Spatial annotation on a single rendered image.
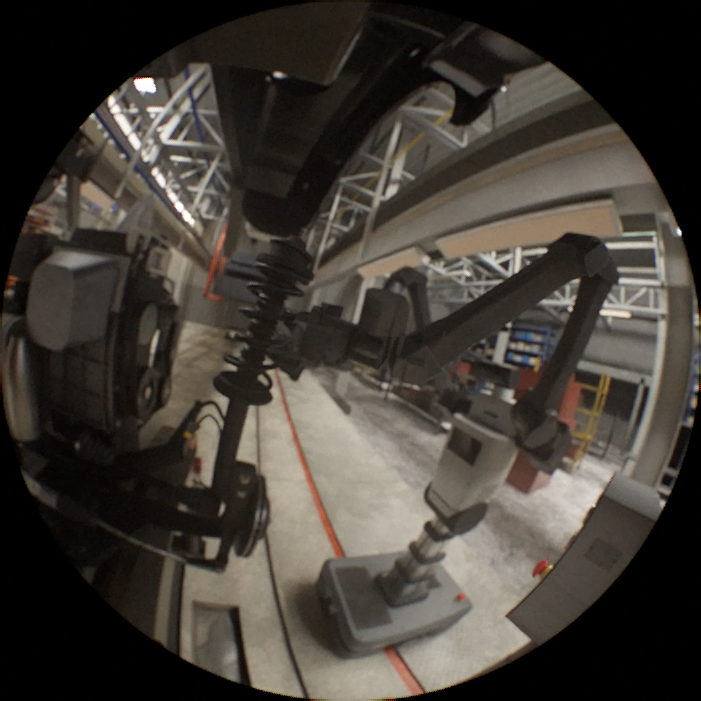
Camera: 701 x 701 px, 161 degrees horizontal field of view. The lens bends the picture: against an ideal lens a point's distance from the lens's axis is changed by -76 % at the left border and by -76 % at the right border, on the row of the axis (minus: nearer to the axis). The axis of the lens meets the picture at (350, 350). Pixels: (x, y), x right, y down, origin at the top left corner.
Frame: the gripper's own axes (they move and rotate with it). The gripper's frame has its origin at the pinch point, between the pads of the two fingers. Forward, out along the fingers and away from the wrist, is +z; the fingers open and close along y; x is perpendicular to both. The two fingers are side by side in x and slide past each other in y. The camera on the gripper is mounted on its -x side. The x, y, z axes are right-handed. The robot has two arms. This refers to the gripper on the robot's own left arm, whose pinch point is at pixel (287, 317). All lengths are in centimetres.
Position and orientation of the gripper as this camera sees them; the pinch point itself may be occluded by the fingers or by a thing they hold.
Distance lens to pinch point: 47.7
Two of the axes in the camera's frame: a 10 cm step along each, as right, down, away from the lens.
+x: 3.6, -0.9, 9.3
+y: -3.1, 9.3, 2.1
